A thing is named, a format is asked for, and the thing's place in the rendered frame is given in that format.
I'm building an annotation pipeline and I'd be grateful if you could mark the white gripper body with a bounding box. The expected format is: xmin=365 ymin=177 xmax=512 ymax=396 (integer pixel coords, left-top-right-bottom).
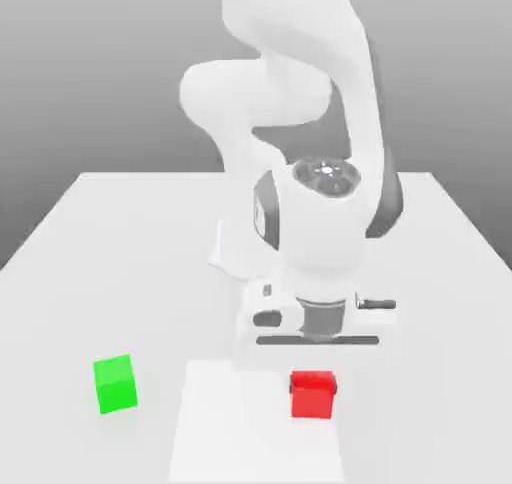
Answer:
xmin=236 ymin=320 xmax=400 ymax=372

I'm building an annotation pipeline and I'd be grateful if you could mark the small red cube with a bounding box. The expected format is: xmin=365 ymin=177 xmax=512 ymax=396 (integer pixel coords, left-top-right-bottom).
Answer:
xmin=290 ymin=370 xmax=336 ymax=420

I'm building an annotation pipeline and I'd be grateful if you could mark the small green cube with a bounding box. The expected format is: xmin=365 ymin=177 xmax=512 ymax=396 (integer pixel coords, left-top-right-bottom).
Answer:
xmin=92 ymin=354 xmax=139 ymax=416

